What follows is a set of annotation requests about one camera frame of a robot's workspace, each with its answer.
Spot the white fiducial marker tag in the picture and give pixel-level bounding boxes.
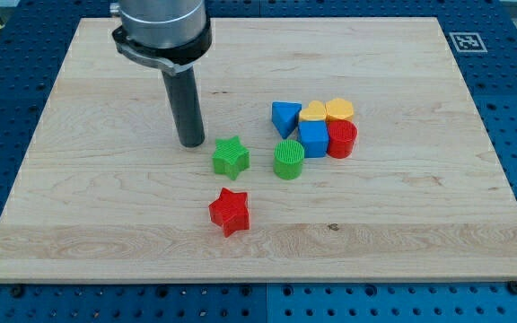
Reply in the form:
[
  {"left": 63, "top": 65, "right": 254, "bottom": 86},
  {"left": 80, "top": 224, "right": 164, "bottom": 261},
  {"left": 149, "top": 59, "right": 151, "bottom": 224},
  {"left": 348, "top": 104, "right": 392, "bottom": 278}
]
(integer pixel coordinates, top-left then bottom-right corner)
[{"left": 449, "top": 31, "right": 487, "bottom": 53}]

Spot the yellow heart block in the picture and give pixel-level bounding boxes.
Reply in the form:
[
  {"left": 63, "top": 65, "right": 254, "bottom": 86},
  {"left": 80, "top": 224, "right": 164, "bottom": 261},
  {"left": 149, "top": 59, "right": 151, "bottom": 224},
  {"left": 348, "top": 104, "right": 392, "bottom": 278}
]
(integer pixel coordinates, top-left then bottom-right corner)
[{"left": 299, "top": 100, "right": 327, "bottom": 122}]

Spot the red star block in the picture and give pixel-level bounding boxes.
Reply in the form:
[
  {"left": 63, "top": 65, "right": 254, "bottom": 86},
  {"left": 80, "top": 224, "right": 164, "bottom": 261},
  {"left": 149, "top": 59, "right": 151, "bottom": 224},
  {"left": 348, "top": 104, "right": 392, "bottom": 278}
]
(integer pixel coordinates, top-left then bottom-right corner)
[{"left": 208, "top": 188, "right": 250, "bottom": 238}]

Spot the blue cube block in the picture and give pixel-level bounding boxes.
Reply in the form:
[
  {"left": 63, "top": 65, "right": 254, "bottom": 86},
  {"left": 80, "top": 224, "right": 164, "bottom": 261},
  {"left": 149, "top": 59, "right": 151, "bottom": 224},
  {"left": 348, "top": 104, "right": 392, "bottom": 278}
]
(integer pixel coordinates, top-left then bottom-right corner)
[{"left": 298, "top": 120, "right": 329, "bottom": 158}]

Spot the red cylinder block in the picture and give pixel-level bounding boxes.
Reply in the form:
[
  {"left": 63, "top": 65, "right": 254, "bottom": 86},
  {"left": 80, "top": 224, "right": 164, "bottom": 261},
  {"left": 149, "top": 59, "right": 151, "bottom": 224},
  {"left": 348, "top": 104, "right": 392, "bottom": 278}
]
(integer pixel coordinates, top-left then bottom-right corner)
[{"left": 327, "top": 120, "right": 358, "bottom": 159}]

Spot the blue triangle block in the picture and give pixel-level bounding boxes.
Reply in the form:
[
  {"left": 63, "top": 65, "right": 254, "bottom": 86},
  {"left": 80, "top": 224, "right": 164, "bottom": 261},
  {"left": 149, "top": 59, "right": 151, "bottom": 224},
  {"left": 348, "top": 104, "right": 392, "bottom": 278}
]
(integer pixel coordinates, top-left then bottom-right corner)
[{"left": 271, "top": 101, "right": 302, "bottom": 139}]

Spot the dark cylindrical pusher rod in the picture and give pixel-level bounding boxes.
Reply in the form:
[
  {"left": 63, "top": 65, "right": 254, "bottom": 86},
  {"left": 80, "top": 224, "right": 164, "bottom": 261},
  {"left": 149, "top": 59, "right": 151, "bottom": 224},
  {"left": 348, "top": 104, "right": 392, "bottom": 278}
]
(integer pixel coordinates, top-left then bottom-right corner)
[{"left": 162, "top": 67, "right": 205, "bottom": 148}]

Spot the green cylinder block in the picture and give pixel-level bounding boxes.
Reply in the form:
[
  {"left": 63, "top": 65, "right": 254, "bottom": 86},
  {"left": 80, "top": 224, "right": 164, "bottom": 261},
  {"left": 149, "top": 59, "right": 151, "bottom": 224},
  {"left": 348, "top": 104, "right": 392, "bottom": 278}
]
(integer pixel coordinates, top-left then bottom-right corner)
[{"left": 273, "top": 139, "right": 305, "bottom": 180}]

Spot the green star block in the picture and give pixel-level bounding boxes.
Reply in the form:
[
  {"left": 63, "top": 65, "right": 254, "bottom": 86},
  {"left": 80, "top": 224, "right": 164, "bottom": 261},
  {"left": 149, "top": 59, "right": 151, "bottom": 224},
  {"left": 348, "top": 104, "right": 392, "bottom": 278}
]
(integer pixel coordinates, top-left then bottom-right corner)
[{"left": 212, "top": 135, "right": 250, "bottom": 180}]

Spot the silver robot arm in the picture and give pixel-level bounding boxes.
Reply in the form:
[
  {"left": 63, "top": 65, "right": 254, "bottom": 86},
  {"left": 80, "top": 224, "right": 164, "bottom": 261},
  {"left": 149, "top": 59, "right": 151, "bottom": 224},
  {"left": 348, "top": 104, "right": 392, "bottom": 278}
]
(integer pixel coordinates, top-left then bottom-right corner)
[{"left": 110, "top": 0, "right": 213, "bottom": 76}]

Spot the light wooden board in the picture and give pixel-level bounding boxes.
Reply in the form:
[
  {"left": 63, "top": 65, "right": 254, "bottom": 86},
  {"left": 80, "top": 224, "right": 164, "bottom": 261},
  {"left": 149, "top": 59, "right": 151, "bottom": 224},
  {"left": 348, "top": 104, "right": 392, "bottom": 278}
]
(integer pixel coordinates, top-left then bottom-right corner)
[{"left": 0, "top": 17, "right": 517, "bottom": 284}]

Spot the yellow pentagon block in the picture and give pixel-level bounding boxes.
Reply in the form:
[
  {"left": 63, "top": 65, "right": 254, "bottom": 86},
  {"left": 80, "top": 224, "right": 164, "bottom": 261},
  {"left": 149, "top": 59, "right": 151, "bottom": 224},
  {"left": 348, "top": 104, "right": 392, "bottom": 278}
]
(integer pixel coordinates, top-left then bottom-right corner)
[{"left": 325, "top": 98, "right": 355, "bottom": 122}]

